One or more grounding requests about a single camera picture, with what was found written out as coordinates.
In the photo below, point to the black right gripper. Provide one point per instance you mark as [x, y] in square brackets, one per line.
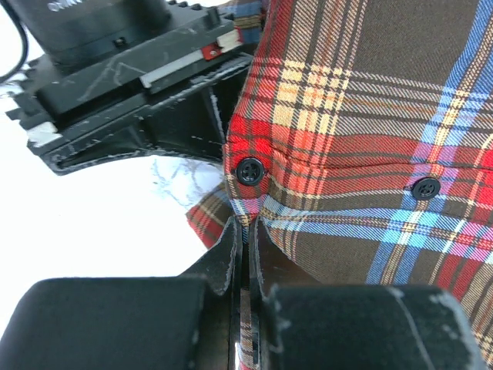
[124, 79]

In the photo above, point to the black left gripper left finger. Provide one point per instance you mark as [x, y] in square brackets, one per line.
[218, 338]

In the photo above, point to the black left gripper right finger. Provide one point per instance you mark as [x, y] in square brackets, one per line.
[270, 269]

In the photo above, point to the red brown plaid shirt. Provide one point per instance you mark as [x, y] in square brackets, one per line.
[363, 140]

